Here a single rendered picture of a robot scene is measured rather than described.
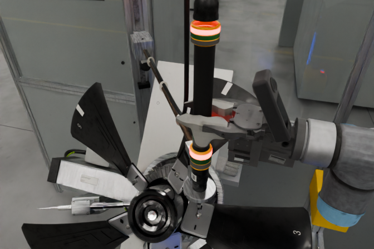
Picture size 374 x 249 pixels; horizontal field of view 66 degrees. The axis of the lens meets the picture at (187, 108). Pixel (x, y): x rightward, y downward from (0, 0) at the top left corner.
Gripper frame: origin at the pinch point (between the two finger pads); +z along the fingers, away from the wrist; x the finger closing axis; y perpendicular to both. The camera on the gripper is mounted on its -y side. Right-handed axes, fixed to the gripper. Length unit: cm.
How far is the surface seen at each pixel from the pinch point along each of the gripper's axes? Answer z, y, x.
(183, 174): 2.0, 22.5, 4.5
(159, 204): 5.2, 24.8, -3.5
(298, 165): -36, 73, 70
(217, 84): -1.5, 6.2, 21.3
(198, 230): -4.1, 30.6, -3.5
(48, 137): 116, 93, 70
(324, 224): -38, 49, 21
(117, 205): 20.6, 38.5, 2.2
